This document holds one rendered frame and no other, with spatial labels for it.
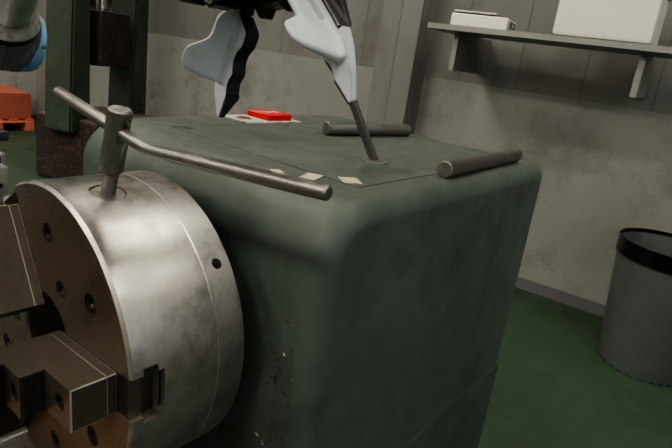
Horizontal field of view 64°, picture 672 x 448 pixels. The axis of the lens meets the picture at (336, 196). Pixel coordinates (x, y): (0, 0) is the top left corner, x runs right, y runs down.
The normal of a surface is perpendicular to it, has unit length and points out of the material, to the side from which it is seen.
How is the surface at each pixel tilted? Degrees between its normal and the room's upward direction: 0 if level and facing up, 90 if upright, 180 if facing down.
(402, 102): 90
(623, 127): 90
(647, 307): 95
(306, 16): 43
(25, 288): 56
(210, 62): 108
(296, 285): 90
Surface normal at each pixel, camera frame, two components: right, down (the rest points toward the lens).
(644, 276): -0.83, 0.11
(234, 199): -0.48, -0.36
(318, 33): 0.62, -0.52
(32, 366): 0.08, -0.97
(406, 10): -0.55, 0.15
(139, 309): 0.72, -0.26
